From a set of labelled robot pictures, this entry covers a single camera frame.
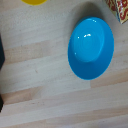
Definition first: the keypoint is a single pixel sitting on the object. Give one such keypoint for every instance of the blue plastic bowl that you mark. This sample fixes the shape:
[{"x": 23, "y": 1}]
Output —
[{"x": 90, "y": 50}]

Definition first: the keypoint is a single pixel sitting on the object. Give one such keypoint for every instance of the black fabric drawer cabinet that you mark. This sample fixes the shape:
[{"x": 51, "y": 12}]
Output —
[{"x": 1, "y": 55}]

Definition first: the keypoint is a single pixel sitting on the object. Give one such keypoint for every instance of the red yellow patterned box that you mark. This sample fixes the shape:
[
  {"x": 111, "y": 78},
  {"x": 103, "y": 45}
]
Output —
[{"x": 120, "y": 9}]

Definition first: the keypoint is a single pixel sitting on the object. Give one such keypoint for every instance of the yellow plastic bowl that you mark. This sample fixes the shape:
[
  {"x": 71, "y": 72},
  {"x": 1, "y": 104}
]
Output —
[{"x": 34, "y": 2}]

